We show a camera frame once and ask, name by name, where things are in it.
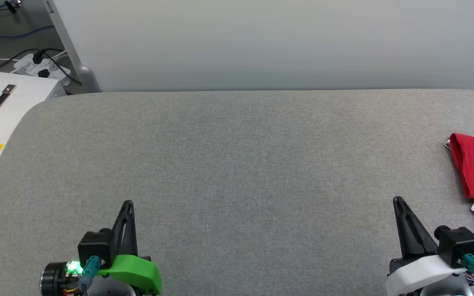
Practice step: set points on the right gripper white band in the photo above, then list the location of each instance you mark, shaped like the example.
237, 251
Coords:
418, 275

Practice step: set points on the white partition panel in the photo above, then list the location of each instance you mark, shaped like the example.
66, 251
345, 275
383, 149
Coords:
261, 41

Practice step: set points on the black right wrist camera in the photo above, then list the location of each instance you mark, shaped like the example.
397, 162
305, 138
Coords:
459, 242

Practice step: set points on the large white power strip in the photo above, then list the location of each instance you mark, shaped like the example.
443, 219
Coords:
27, 65

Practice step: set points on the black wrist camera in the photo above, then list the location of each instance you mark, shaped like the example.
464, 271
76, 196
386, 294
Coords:
95, 246
459, 242

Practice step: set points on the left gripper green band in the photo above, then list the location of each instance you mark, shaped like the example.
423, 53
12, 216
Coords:
134, 273

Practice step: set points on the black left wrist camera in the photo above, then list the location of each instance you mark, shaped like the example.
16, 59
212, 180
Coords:
95, 246

